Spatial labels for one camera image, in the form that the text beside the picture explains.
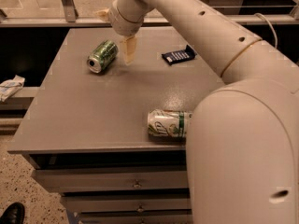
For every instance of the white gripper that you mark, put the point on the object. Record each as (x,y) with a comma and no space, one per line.
(118,20)

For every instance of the green soda can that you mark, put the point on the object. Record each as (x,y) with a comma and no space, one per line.
(101,57)

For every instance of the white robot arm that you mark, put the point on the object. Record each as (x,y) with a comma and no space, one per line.
(242,142)

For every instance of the white 7up can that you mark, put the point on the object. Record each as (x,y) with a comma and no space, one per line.
(168,123)

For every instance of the dark blue snack bar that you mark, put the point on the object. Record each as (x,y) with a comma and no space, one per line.
(179,56)

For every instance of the grey drawer cabinet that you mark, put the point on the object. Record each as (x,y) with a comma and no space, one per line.
(83,120)

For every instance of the top grey drawer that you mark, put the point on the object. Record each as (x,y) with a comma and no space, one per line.
(114,178)

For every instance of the grey drawer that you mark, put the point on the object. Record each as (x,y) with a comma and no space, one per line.
(114,178)
(151,217)
(126,203)

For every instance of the middle grey drawer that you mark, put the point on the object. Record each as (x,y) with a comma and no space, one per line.
(126,203)

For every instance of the bottom grey drawer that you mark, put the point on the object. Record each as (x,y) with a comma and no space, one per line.
(151,217)

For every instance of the black shoe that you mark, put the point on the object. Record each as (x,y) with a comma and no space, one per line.
(14,214)

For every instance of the metal railing frame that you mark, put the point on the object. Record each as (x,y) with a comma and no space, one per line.
(72,13)

